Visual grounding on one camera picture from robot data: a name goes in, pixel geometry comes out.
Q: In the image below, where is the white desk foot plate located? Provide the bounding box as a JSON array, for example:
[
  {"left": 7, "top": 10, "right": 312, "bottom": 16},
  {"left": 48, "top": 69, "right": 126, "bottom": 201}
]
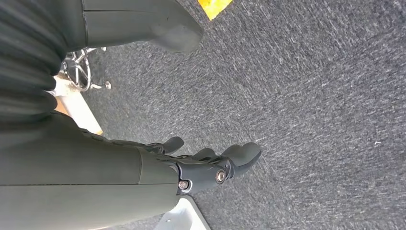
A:
[{"left": 154, "top": 195, "right": 212, "bottom": 230}]

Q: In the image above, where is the large yellow floor marking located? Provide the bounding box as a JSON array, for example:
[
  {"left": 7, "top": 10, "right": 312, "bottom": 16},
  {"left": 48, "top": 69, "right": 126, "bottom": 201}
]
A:
[{"left": 197, "top": 0, "right": 234, "bottom": 21}]

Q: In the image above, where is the white desk leg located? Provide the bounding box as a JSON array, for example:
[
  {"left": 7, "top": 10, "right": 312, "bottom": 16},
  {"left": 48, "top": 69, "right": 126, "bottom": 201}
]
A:
[{"left": 47, "top": 74, "right": 104, "bottom": 136}]

